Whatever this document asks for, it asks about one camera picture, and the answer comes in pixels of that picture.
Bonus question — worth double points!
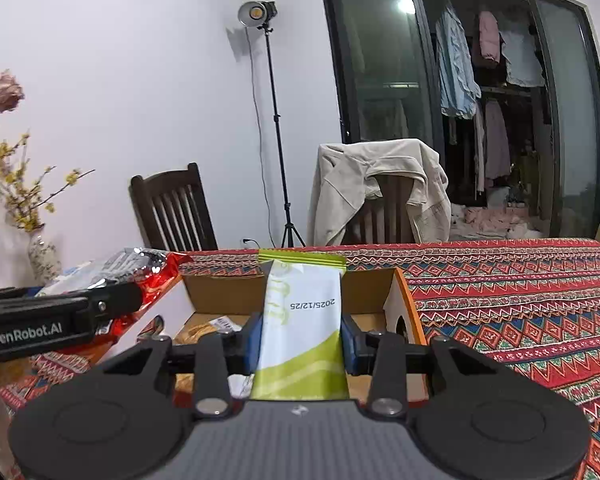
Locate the glass door wardrobe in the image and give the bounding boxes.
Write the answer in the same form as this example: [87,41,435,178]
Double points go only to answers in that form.
[319,0,600,241]

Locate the red cardboard box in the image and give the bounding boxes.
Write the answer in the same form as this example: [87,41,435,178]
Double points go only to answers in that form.
[95,266,427,401]

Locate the white blouse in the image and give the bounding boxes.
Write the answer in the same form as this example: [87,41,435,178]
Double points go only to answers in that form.
[500,15,547,88]

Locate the pink hanging garment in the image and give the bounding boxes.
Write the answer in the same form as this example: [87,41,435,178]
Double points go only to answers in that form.
[474,10,503,68]

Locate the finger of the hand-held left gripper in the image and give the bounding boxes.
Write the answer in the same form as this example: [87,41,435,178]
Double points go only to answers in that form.
[0,282,143,318]

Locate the wooden chair under jacket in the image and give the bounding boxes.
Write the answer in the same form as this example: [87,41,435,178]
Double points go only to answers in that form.
[345,175,416,244]

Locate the studio light on stand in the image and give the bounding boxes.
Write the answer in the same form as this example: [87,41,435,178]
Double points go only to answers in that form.
[237,0,307,249]

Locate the beige jacket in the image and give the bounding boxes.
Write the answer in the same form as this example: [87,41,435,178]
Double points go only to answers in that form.
[312,139,452,247]

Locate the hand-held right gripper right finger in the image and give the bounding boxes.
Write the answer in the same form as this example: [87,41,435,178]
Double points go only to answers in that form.
[341,314,501,421]

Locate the red snack packet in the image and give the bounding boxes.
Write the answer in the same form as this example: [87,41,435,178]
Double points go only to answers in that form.
[35,247,195,321]

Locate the dark wooden chair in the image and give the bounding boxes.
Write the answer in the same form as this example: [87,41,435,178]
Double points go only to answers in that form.
[130,162,218,252]

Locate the green white snack packet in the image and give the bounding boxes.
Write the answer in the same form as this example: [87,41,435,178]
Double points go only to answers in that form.
[250,249,350,402]

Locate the pale pink hanging clothes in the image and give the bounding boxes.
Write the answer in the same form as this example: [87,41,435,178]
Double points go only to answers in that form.
[472,100,512,193]

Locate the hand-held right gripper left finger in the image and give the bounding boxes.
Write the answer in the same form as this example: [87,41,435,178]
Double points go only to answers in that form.
[100,312,264,421]

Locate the pink roses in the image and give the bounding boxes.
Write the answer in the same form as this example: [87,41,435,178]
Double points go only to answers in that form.
[0,72,26,131]

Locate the light blue shirt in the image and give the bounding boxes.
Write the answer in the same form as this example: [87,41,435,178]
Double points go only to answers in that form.
[434,0,482,120]

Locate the small floral vase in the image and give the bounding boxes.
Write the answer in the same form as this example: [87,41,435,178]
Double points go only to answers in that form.
[27,227,63,283]

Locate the yellow flower branches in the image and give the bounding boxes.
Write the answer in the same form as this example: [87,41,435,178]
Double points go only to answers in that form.
[0,132,96,231]

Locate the pile of pink clothes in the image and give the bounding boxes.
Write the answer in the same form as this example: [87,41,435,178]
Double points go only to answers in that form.
[450,204,541,236]

